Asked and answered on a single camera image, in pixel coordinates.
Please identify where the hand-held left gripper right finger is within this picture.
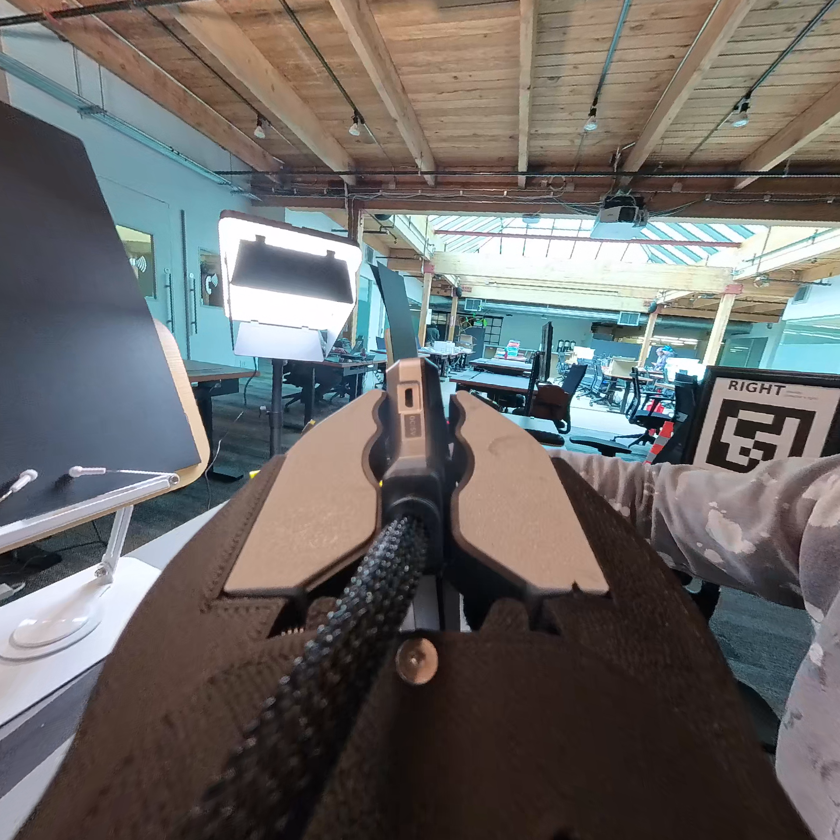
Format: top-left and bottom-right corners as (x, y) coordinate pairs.
(448, 391), (611, 603)

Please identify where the orange traffic cone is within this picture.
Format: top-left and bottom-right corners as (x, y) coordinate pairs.
(646, 420), (677, 466)

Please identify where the framed marker sign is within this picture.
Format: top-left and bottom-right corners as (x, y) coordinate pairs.
(686, 366), (840, 473)

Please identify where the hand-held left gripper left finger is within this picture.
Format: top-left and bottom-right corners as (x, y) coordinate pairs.
(222, 388), (389, 598)

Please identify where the studio light panel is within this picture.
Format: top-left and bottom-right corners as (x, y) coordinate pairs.
(218, 210), (363, 460)

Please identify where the thick black braided cable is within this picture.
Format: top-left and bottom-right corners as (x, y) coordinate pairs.
(190, 459), (454, 840)

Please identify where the person's patterned grey hoodie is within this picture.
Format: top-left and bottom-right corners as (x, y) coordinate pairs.
(774, 459), (840, 840)

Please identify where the ceiling projector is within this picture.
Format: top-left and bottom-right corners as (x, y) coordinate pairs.
(589, 193), (651, 240)

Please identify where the person's right forearm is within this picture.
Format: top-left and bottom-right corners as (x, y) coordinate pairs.
(551, 449), (840, 608)

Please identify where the wooden office desk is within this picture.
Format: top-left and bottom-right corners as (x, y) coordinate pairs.
(184, 360), (262, 476)

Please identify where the black office chair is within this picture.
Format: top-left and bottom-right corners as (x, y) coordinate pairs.
(623, 374), (698, 448)

